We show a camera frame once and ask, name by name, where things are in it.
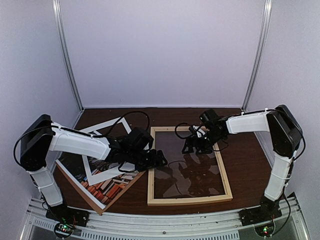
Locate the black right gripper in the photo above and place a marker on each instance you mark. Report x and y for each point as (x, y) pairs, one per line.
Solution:
(190, 141)

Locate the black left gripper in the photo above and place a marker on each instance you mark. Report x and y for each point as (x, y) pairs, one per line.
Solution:
(154, 162)

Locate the white mat board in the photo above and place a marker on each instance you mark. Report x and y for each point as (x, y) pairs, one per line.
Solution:
(112, 171)

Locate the clear acrylic sheet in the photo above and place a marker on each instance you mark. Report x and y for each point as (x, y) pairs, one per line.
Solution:
(188, 175)

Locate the light wooden picture frame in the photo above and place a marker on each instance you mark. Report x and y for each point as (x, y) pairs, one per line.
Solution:
(181, 132)

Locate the books photo print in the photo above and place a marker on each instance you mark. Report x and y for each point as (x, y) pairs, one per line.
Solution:
(105, 191)

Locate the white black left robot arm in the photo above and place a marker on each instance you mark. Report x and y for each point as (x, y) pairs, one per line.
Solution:
(121, 144)

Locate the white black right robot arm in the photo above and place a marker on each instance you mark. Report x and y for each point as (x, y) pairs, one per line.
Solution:
(285, 132)

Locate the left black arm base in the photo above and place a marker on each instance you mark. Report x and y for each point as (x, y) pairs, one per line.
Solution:
(66, 215)

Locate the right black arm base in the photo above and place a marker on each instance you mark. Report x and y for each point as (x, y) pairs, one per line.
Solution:
(266, 211)

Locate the brown backing board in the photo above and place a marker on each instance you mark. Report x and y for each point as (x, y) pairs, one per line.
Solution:
(96, 205)

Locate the left round circuit board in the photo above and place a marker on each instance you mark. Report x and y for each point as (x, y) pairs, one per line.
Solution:
(63, 231)

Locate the round circuit board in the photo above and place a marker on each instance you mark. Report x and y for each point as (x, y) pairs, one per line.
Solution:
(63, 231)
(264, 230)

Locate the right round circuit board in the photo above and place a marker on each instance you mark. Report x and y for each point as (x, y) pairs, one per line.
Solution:
(264, 230)

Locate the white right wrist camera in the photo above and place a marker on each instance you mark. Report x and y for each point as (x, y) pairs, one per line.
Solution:
(197, 131)

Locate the aluminium front rail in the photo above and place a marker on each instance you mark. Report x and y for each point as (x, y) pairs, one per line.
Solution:
(223, 225)

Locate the right aluminium corner post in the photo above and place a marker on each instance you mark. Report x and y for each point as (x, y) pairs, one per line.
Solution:
(264, 30)

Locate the aluminium corner post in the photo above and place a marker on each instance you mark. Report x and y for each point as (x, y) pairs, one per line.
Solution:
(65, 53)
(264, 30)

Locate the left aluminium corner post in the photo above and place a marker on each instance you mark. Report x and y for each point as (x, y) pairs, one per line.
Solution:
(65, 53)

